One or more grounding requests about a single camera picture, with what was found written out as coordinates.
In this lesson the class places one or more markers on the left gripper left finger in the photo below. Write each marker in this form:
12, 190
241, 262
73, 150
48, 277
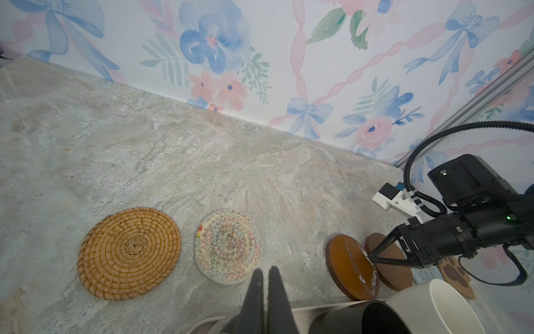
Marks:
251, 316

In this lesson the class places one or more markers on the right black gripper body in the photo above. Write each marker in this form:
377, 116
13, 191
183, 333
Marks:
488, 212

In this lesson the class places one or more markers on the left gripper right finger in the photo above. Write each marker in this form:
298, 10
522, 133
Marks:
280, 316

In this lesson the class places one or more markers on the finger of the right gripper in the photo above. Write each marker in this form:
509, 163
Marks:
399, 236
396, 261

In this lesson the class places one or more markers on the scratched brown wooden coaster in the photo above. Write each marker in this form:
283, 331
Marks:
351, 269

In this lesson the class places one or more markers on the plain brown wooden coaster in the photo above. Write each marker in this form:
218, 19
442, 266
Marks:
395, 277

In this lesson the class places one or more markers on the brown paw shaped coaster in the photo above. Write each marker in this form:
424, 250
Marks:
456, 277

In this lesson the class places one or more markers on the colourful stitched white coaster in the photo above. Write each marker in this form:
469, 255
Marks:
227, 247

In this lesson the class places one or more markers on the woven rattan coaster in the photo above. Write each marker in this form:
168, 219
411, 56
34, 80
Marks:
129, 253

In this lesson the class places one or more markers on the grey mug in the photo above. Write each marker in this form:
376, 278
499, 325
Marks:
224, 325

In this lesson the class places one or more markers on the black mug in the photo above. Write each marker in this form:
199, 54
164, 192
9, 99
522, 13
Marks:
363, 318

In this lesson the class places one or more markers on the cream mug back right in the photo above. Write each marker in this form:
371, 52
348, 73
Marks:
435, 307

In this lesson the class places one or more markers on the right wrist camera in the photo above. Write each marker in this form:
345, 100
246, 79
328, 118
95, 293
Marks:
391, 197

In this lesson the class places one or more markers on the right aluminium corner post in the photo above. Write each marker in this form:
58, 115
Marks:
498, 91

